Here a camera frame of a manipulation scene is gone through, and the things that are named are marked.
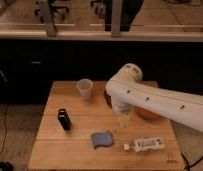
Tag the red chili pepper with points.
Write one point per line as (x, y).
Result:
(108, 99)

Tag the white plastic bottle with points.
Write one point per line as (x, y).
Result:
(144, 144)

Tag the blue sponge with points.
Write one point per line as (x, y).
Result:
(102, 139)

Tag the black standing eraser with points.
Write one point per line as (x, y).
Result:
(64, 119)

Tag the metal post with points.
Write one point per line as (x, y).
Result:
(116, 17)
(48, 18)

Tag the orange bowl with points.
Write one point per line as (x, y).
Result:
(146, 114)

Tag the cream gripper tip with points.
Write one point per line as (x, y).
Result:
(123, 120)

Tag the black office chair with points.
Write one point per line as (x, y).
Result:
(60, 10)

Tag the clear plastic cup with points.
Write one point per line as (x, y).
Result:
(84, 87)

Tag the left metal post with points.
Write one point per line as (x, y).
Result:
(48, 18)

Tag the right metal post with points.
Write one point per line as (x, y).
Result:
(116, 17)

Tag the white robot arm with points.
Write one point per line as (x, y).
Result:
(126, 90)

